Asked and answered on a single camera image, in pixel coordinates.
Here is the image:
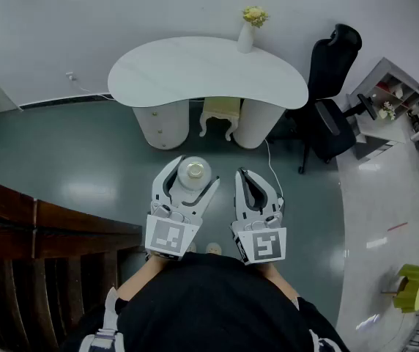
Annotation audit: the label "person's right forearm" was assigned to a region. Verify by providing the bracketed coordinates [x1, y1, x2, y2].
[263, 264, 300, 304]

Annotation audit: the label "black office chair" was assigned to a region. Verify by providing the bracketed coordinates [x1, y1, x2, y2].
[285, 23, 378, 175]

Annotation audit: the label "grey shelf cabinet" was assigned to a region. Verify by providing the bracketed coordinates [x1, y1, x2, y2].
[348, 56, 419, 150]

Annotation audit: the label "grey shoulder strap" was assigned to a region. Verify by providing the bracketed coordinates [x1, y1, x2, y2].
[79, 287, 126, 352]
[294, 295, 342, 352]

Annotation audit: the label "yellow-green round stool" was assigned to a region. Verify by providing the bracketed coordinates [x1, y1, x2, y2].
[380, 263, 419, 314]

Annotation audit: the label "dark wooden bench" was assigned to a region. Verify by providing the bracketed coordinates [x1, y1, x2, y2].
[0, 180, 143, 352]

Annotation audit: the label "white kidney-shaped table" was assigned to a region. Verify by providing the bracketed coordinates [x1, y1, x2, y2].
[107, 36, 309, 150]

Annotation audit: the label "grey left shoulder strap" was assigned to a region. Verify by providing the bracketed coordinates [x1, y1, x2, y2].
[79, 287, 126, 352]

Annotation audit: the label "grey right shoulder strap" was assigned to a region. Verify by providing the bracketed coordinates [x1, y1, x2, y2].
[294, 295, 342, 352]

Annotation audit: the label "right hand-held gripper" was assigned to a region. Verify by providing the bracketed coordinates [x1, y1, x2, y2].
[230, 167, 288, 266]

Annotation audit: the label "cream carved stool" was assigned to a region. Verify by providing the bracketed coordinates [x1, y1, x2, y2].
[199, 96, 242, 142]

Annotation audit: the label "white socket cable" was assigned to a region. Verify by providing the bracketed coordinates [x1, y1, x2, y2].
[73, 78, 114, 99]

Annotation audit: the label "frosted glass bottle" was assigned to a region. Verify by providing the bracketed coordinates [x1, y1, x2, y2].
[177, 155, 211, 191]

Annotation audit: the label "white floor cable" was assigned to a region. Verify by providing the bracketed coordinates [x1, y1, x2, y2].
[263, 137, 286, 198]

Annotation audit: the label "person's left forearm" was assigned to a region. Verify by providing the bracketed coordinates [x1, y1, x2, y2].
[116, 254, 167, 302]

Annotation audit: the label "white ceramic vase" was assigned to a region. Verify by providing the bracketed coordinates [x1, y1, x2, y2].
[236, 22, 256, 54]

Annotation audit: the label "small potted white flowers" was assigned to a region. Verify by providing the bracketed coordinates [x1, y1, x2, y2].
[377, 100, 397, 121]

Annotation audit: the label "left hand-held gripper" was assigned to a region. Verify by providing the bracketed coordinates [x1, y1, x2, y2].
[144, 155, 221, 263]

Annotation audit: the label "person's black top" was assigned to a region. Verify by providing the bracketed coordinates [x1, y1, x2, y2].
[59, 251, 349, 352]

